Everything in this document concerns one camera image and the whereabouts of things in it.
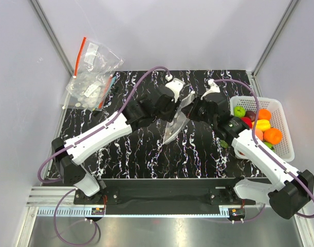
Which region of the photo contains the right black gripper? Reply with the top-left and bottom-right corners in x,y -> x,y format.
181,94 -> 216,127

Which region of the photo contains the clear bag with white dots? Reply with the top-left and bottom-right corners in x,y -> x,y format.
162,91 -> 195,145

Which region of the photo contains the red apple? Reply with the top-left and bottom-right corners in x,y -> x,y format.
241,117 -> 253,129

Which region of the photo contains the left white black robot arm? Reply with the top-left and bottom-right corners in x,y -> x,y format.
51,78 -> 184,204

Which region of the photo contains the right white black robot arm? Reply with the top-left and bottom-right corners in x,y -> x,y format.
182,79 -> 314,219

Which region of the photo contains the green apple top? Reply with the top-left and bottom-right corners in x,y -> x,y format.
233,105 -> 246,118

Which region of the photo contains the orange fruit top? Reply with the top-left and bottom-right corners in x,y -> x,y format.
258,109 -> 272,121

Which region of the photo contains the orange fruit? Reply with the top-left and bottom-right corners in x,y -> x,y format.
264,128 -> 283,145
258,109 -> 272,121

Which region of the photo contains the clear bag with coloured zippers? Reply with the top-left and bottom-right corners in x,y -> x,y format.
66,72 -> 114,111

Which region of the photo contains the clear bag with red zipper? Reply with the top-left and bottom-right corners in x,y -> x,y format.
72,37 -> 124,79

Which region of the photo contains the green plastic leaf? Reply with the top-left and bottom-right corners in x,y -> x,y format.
219,140 -> 230,149

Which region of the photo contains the dark purple plum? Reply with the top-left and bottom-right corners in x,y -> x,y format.
245,110 -> 256,121

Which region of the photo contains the black marble pattern mat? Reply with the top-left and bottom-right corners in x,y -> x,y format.
47,69 -> 283,180

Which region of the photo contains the peach fruit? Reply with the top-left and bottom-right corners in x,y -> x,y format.
255,129 -> 264,141

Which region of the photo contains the yellow bell pepper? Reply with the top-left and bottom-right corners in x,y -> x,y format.
252,119 -> 271,132

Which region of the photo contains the orange fruit lower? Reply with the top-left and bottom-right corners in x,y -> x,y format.
264,128 -> 283,145

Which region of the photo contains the green bell pepper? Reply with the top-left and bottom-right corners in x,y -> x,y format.
263,142 -> 275,152

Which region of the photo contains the white plastic basket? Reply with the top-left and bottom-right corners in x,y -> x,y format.
230,96 -> 295,162

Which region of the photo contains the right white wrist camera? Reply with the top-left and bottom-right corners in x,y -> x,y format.
201,79 -> 220,99

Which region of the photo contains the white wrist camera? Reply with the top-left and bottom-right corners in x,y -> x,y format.
165,78 -> 184,102
201,79 -> 220,99

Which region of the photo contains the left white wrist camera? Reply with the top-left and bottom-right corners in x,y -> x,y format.
165,78 -> 184,102

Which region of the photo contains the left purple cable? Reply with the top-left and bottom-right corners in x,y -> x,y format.
37,66 -> 172,244

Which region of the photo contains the purple cable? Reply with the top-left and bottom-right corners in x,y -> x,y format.
210,78 -> 314,222
37,66 -> 172,244

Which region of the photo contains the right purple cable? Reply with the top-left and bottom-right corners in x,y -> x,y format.
210,78 -> 314,222

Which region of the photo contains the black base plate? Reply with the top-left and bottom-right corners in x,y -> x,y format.
74,179 -> 252,216

